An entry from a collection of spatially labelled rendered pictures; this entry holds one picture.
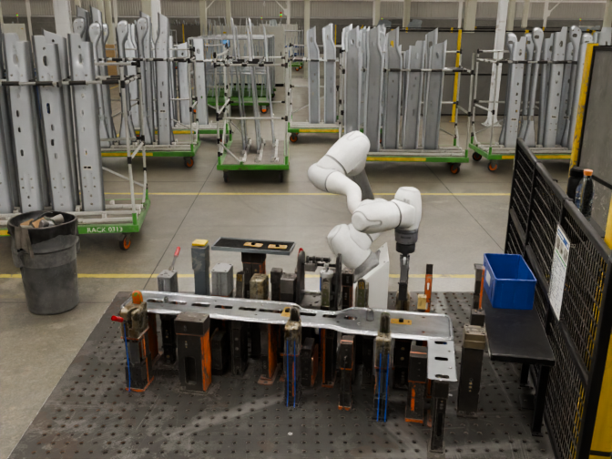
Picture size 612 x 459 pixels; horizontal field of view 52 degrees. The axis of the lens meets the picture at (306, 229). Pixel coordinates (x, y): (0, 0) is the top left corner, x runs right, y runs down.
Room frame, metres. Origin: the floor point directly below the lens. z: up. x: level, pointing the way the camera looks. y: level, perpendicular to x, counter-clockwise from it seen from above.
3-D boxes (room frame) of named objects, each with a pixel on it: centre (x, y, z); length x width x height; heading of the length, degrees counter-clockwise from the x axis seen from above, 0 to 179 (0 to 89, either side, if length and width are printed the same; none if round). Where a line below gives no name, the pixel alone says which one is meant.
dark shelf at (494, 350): (2.39, -0.85, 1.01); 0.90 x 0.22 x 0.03; 170
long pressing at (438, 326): (2.36, 0.10, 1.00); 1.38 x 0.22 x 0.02; 80
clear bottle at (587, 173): (2.26, -1.03, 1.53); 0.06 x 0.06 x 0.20
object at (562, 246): (2.08, -0.91, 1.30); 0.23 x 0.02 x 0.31; 170
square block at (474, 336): (2.10, -0.63, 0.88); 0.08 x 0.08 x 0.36; 80
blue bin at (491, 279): (2.49, -0.86, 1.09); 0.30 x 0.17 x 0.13; 174
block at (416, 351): (2.08, -0.42, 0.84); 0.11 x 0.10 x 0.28; 170
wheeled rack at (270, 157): (9.40, 0.76, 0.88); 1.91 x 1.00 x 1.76; 2
